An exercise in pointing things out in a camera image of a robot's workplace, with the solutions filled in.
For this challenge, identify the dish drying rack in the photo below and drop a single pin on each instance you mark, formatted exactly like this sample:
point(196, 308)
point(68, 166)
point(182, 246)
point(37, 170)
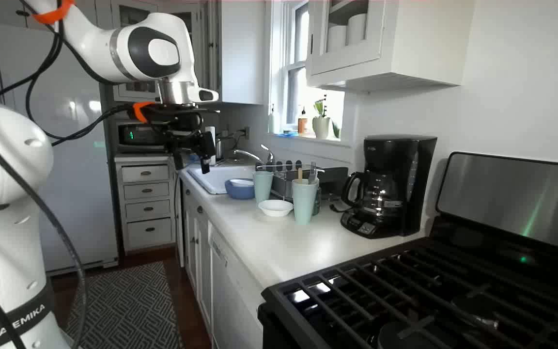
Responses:
point(329, 180)

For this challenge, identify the white upper wall cabinet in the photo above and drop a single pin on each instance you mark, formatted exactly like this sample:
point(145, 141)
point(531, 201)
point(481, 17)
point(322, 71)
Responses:
point(368, 44)

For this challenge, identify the silver microwave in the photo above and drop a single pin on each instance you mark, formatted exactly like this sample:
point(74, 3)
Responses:
point(136, 137)

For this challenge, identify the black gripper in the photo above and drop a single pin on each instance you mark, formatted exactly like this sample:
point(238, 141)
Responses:
point(182, 133)

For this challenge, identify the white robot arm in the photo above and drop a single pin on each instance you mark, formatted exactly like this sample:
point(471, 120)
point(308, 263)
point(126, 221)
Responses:
point(153, 48)

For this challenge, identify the teal single cup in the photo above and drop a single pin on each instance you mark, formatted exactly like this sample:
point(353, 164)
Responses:
point(262, 184)

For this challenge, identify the blue bowl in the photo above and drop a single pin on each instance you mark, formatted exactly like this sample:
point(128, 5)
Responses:
point(238, 188)

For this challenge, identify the orange soap bottle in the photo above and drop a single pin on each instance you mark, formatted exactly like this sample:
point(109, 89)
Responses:
point(302, 122)

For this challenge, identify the chrome faucet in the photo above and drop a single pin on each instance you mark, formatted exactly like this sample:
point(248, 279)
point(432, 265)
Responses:
point(256, 157)

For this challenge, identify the small white bowl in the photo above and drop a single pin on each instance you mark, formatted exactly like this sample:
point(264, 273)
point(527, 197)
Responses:
point(275, 207)

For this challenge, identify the grey patterned rug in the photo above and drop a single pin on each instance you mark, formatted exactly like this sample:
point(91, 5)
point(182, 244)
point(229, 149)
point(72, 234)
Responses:
point(128, 308)

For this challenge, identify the white drawer cabinet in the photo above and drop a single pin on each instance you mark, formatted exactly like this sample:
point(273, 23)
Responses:
point(145, 197)

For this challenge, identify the black gas stove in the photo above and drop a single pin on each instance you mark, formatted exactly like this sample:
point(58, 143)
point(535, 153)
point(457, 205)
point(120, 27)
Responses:
point(484, 277)

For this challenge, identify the white refrigerator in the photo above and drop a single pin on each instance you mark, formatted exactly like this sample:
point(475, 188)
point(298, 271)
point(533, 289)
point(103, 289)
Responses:
point(66, 98)

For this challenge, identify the black coffee maker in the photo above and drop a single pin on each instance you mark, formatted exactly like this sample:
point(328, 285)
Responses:
point(386, 197)

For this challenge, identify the white base cabinet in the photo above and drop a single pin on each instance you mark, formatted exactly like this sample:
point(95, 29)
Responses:
point(227, 292)

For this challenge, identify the white kitchen sink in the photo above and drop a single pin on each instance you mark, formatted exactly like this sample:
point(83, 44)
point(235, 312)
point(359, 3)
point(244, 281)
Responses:
point(215, 176)

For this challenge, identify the white potted plant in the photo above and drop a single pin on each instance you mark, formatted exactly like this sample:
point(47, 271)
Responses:
point(322, 122)

